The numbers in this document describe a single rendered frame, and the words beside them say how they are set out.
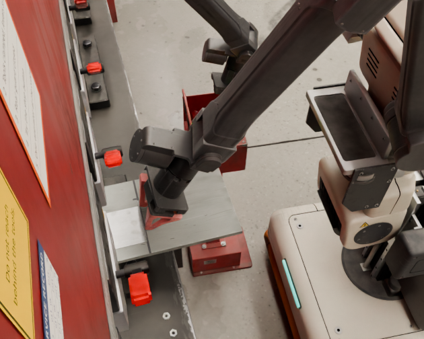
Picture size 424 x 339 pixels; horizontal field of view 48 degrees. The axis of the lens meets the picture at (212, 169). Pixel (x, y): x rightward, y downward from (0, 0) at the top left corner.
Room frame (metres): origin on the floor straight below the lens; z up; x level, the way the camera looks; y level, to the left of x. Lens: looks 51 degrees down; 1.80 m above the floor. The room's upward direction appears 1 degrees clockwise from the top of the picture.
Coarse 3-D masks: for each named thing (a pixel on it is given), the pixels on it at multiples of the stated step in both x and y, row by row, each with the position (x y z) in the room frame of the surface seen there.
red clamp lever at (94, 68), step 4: (88, 64) 0.60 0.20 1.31; (92, 64) 0.60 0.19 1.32; (96, 64) 0.60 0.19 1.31; (100, 64) 0.60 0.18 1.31; (84, 68) 0.66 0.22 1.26; (88, 68) 0.59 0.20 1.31; (92, 68) 0.59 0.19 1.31; (96, 68) 0.59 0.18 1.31; (100, 68) 0.60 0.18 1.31; (80, 72) 0.65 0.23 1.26; (84, 72) 0.65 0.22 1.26; (88, 72) 0.59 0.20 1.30; (92, 72) 0.59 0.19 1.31; (96, 72) 0.60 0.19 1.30; (100, 72) 0.65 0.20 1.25
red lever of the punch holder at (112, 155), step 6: (102, 150) 0.46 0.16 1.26; (108, 150) 0.46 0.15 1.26; (114, 150) 0.44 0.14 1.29; (120, 150) 0.47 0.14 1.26; (96, 156) 0.46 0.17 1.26; (102, 156) 0.46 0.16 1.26; (108, 156) 0.41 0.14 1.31; (114, 156) 0.41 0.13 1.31; (120, 156) 0.41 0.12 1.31; (108, 162) 0.40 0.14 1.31; (114, 162) 0.40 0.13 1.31; (120, 162) 0.41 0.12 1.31
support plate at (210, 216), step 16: (208, 176) 0.62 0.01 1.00; (112, 192) 0.58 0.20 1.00; (128, 192) 0.58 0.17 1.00; (192, 192) 0.58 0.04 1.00; (208, 192) 0.58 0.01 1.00; (224, 192) 0.58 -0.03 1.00; (112, 208) 0.54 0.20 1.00; (128, 208) 0.54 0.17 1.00; (144, 208) 0.54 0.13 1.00; (192, 208) 0.54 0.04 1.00; (208, 208) 0.54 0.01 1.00; (224, 208) 0.54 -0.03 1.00; (176, 224) 0.50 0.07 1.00; (192, 224) 0.50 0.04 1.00; (208, 224) 0.51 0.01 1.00; (224, 224) 0.51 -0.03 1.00; (160, 240) 0.47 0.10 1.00; (176, 240) 0.47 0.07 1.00; (192, 240) 0.47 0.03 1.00; (208, 240) 0.47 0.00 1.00; (128, 256) 0.43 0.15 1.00; (144, 256) 0.44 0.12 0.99
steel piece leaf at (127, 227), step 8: (136, 208) 0.54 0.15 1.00; (112, 216) 0.52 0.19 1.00; (120, 216) 0.52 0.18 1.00; (128, 216) 0.52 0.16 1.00; (136, 216) 0.52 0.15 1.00; (112, 224) 0.50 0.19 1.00; (120, 224) 0.50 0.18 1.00; (128, 224) 0.50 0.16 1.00; (136, 224) 0.50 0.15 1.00; (112, 232) 0.48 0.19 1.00; (120, 232) 0.48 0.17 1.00; (128, 232) 0.48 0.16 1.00; (136, 232) 0.48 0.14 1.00; (144, 232) 0.48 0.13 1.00; (120, 240) 0.46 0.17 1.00; (128, 240) 0.46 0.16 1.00; (136, 240) 0.47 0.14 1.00; (144, 240) 0.47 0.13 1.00
